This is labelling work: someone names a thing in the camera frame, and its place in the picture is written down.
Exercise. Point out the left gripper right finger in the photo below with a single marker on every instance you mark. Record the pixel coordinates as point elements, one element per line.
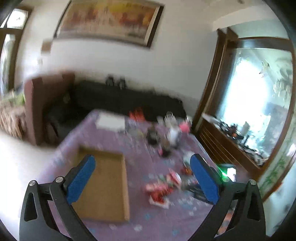
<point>237,212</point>

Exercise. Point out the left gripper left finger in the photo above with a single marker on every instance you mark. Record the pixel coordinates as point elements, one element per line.
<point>37,222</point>

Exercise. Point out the white red snack packet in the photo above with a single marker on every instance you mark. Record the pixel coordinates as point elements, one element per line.
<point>158,193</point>

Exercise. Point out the shallow cardboard box tray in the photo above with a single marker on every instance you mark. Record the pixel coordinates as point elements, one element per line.
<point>105,196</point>

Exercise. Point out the purple floral tablecloth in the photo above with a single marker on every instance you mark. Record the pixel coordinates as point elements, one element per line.
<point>143,165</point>

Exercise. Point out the pink thermos bottle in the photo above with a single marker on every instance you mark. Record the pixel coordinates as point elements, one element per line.
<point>184,127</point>

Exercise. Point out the white translucent cup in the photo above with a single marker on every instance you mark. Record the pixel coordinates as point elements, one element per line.
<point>174,135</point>

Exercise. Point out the black sofa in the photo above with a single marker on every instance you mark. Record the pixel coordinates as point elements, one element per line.
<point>73,105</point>

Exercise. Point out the white paper sheet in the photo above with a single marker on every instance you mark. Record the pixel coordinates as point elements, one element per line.
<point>111,122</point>

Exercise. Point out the black pen holder cup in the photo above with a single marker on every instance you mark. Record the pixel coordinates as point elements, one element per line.
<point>152,136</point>

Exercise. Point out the brown armchair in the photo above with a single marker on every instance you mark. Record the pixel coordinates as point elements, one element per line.
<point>39,93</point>

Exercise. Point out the framed landscape painting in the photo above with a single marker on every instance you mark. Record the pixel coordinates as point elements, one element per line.
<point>132,22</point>

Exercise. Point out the wooden window frame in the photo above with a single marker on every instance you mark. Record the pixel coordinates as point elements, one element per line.
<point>246,116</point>

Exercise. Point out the small wall plaque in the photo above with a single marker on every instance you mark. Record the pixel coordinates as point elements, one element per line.
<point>46,46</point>

